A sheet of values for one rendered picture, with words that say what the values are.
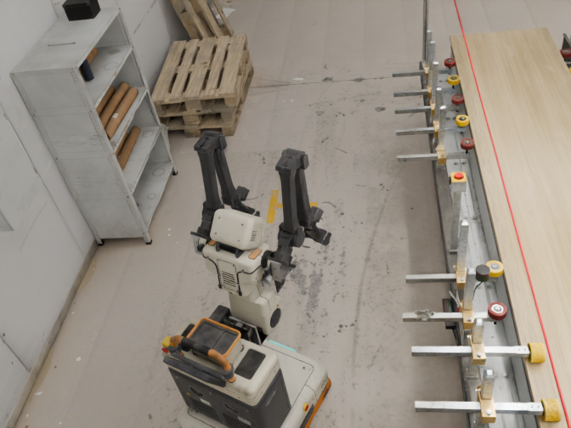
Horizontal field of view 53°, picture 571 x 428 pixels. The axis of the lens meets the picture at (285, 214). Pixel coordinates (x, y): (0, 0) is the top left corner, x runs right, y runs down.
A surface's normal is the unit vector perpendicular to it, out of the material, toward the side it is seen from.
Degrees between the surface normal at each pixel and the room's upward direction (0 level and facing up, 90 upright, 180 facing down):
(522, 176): 0
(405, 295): 0
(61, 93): 90
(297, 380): 0
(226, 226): 48
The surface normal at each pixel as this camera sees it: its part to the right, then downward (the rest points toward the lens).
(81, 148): -0.10, 0.68
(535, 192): -0.14, -0.73
